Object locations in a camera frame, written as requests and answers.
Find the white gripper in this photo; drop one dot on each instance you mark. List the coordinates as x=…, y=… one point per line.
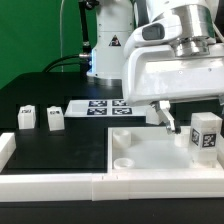
x=153, y=73

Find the white square tabletop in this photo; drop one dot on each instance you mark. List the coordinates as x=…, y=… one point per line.
x=152, y=148

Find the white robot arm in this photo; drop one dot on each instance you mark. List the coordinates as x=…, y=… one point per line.
x=117, y=20

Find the white marker base plate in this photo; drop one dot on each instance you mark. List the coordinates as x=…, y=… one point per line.
x=103, y=108

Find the white front fence wall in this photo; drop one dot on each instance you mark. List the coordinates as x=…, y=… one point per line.
x=97, y=187

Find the white fence wall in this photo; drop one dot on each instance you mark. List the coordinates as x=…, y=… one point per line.
x=7, y=148
x=97, y=187

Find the white left fence wall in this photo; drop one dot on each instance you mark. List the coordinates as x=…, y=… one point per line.
x=7, y=148

